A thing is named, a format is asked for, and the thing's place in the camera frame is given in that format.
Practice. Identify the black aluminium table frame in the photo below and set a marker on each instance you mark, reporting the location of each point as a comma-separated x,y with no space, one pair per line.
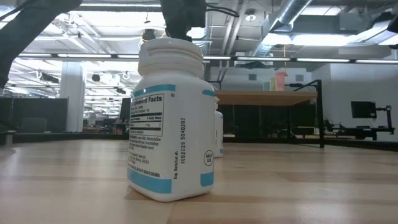
62,137

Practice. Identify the small yellow-green bottle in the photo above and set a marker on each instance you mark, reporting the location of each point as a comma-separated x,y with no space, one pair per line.
272,84

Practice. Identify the black computer monitor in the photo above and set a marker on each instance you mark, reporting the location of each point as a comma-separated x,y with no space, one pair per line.
125,109
363,109

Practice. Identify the white building column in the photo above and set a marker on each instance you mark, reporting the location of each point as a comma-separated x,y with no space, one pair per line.
72,93

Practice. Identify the bright ceiling light panel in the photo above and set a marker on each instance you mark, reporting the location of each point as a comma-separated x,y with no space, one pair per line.
311,40

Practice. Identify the white bottle blue label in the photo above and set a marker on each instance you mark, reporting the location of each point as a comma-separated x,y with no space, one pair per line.
174,130
218,133

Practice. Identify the black beam with light strips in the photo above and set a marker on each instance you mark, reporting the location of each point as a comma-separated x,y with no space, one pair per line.
264,58

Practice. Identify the grey wall vent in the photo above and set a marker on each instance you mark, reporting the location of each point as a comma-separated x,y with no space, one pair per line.
252,76
299,77

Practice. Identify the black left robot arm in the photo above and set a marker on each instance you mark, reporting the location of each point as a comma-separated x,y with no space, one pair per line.
25,37

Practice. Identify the black overhead camera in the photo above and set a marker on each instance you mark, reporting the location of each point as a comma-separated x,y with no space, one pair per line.
149,35

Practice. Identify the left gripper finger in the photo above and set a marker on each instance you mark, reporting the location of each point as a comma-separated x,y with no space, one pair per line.
182,35

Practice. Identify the small grey post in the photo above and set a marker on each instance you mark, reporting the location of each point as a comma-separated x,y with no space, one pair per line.
10,137

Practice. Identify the round ceiling fixture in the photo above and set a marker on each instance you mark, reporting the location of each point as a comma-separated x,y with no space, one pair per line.
250,17

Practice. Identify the silver ventilation duct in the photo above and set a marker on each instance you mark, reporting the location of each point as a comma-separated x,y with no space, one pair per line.
202,46
292,12

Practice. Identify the yellow hanging tag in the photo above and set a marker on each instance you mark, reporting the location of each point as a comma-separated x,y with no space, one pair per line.
284,59

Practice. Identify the dark office partition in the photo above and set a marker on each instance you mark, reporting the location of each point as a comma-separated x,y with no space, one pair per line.
37,112

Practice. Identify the small pink-red bottle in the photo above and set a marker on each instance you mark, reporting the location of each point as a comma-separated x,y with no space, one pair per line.
280,81

